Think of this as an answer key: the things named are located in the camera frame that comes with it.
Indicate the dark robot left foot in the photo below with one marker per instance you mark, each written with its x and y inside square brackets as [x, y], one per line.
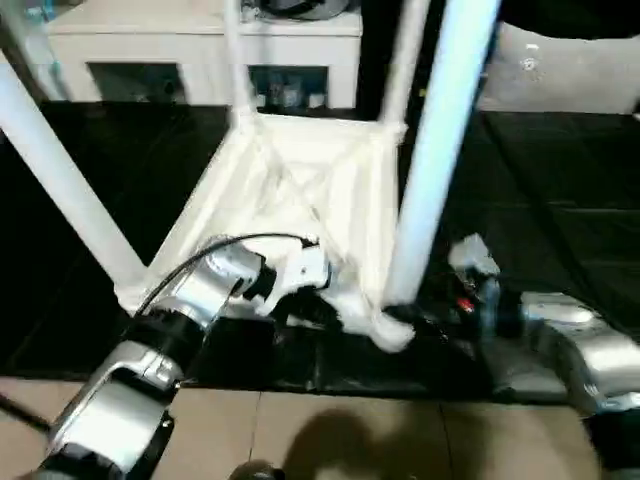
[257, 471]

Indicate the white plastic table top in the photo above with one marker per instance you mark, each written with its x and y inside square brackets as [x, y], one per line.
[350, 190]

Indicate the black metal support bar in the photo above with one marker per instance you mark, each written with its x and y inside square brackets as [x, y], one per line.
[25, 412]

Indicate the white plastic table leg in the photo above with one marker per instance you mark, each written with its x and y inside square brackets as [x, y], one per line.
[65, 160]
[402, 60]
[237, 55]
[435, 150]

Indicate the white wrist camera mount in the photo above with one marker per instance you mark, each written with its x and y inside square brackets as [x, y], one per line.
[475, 255]
[305, 270]

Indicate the white pipe with blue clip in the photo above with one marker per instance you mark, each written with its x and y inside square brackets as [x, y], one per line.
[50, 55]

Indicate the black work mat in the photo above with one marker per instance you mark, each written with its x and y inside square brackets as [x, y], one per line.
[550, 175]

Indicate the grey cushion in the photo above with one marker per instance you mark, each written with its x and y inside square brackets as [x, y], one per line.
[560, 70]

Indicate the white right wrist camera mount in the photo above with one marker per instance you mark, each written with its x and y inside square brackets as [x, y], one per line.
[475, 255]

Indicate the white glass-door cabinet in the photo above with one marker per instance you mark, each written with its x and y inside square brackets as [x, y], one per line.
[150, 45]

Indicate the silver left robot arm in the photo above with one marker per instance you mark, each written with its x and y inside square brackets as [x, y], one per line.
[200, 290]

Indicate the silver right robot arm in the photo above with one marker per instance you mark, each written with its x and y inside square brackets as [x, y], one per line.
[590, 340]

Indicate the dark round device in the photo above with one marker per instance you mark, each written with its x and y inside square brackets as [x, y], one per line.
[305, 7]

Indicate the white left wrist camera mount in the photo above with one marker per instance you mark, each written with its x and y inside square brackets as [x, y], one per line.
[305, 270]

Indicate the black box with gold label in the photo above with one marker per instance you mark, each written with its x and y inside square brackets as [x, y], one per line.
[375, 50]

